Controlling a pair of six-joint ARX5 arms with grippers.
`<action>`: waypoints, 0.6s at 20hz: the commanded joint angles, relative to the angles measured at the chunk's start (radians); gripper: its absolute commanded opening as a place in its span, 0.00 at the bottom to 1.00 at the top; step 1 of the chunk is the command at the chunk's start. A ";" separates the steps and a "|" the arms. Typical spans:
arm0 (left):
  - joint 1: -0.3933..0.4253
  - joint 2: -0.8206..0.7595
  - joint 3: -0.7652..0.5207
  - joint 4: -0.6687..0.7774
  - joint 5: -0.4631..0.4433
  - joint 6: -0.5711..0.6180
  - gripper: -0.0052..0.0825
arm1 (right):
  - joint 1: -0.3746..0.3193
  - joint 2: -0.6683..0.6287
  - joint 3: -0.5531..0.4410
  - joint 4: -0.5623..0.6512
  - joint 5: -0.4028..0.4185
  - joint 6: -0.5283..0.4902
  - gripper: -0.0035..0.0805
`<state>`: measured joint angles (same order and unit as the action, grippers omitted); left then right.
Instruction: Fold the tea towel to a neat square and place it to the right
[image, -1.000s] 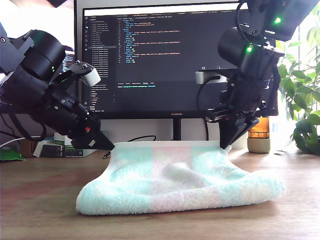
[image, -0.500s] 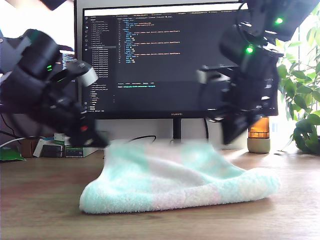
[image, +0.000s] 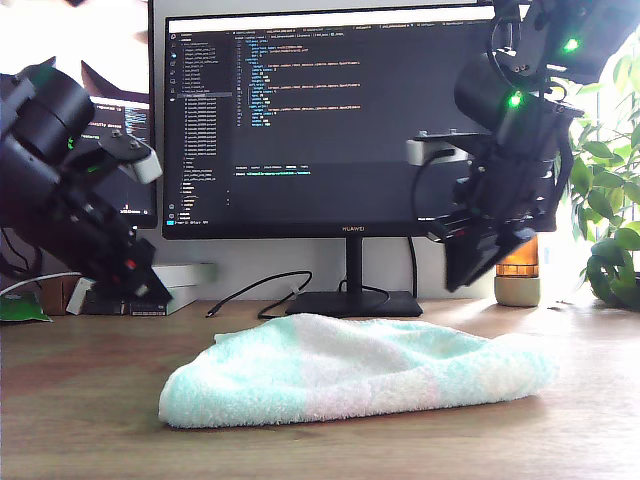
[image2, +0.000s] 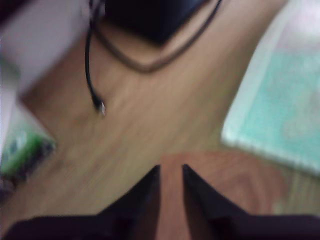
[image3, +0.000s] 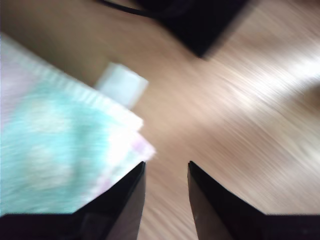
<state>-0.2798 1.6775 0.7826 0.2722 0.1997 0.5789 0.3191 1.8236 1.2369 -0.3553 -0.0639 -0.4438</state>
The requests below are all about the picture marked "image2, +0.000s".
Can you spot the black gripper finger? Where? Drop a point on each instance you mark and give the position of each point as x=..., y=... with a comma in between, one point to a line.
x=142, y=200
x=207, y=200

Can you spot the mint tea towel pink border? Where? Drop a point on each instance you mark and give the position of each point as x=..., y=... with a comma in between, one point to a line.
x=280, y=100

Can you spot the white box with green label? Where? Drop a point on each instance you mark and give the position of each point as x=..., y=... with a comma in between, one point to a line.
x=27, y=150

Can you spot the black Huawei monitor on stand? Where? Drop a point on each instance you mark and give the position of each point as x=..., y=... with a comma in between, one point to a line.
x=150, y=20

